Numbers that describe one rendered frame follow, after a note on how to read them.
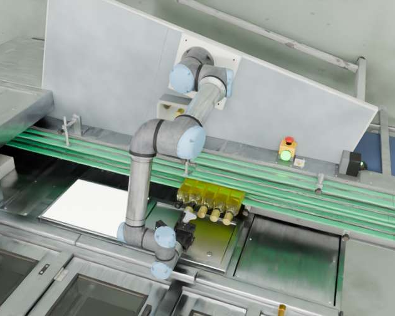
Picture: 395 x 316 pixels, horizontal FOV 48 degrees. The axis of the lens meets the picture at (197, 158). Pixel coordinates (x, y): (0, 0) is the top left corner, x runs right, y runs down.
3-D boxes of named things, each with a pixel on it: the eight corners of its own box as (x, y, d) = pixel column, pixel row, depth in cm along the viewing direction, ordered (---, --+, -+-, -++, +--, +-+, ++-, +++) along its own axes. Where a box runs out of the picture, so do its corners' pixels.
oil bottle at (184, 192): (190, 178, 219) (175, 203, 201) (190, 168, 216) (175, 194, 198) (201, 180, 217) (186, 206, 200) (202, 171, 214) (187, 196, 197)
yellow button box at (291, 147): (279, 150, 209) (277, 158, 203) (282, 137, 205) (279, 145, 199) (294, 153, 208) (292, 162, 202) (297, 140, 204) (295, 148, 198)
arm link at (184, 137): (204, 58, 183) (151, 131, 143) (239, 64, 180) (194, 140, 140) (203, 83, 191) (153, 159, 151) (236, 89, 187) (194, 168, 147)
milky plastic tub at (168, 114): (163, 133, 226) (156, 141, 219) (163, 93, 213) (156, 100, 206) (195, 140, 222) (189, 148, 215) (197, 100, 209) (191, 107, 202)
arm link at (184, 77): (177, 54, 187) (165, 65, 177) (207, 59, 184) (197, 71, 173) (177, 81, 194) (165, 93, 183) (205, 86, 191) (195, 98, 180)
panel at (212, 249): (77, 181, 231) (37, 221, 204) (76, 177, 230) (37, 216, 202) (244, 224, 210) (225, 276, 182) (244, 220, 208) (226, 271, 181)
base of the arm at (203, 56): (185, 42, 194) (177, 49, 186) (217, 51, 191) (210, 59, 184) (179, 73, 203) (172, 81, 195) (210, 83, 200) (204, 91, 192)
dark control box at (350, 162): (339, 163, 203) (338, 173, 196) (343, 148, 198) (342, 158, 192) (357, 167, 201) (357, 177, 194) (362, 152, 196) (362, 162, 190)
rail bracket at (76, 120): (81, 130, 238) (57, 150, 220) (78, 101, 229) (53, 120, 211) (89, 131, 237) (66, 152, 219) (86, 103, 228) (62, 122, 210)
